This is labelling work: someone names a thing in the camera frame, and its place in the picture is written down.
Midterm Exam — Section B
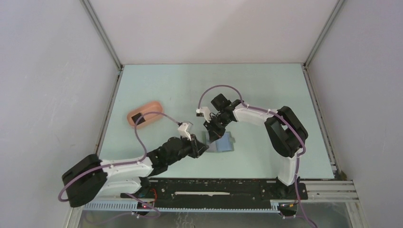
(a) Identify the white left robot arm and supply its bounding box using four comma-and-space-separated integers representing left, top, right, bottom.
58, 134, 209, 208

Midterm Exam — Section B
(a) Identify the black credit card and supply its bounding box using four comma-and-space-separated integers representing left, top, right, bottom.
131, 113, 145, 125

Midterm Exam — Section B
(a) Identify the pink oval tray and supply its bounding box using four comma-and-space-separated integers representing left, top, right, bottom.
126, 101, 163, 129

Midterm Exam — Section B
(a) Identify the right controller board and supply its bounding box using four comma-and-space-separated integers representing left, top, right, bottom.
278, 202, 298, 209

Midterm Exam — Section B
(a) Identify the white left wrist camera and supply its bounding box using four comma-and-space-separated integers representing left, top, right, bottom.
177, 121, 193, 141

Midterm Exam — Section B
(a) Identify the left controller board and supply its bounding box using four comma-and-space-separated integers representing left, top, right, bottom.
136, 202, 154, 210

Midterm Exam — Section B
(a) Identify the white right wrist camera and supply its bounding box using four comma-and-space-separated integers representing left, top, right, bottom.
196, 107, 211, 123

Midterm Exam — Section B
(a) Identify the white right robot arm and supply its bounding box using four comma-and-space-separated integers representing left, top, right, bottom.
196, 94, 308, 199

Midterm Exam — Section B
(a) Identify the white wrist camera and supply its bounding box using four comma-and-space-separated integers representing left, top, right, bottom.
177, 121, 193, 141
196, 107, 211, 123

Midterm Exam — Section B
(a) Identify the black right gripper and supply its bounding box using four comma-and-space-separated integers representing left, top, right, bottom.
203, 114, 231, 143

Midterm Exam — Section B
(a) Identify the aluminium frame rail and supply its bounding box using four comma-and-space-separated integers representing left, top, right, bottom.
70, 178, 366, 228

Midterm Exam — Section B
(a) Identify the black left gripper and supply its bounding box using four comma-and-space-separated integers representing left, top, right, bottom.
167, 132, 209, 165

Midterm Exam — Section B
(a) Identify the controller board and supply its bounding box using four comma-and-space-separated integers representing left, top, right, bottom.
278, 202, 298, 209
136, 202, 154, 210

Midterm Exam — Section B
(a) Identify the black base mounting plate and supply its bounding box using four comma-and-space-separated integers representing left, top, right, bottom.
133, 178, 308, 210

